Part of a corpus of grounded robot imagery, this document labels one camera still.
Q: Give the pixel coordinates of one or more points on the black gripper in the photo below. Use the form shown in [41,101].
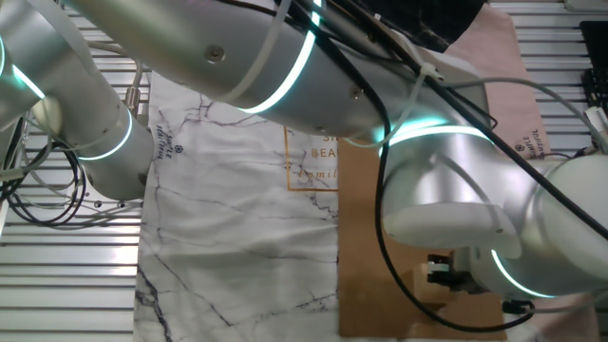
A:
[465,282]

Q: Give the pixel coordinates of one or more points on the light wooden cube block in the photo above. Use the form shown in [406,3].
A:
[422,290]

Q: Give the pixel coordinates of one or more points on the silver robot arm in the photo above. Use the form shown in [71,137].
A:
[190,47]

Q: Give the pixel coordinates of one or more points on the brown cardboard sheet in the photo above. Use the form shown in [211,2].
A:
[361,285]

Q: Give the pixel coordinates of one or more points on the marble pattern cloth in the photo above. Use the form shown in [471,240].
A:
[237,237]

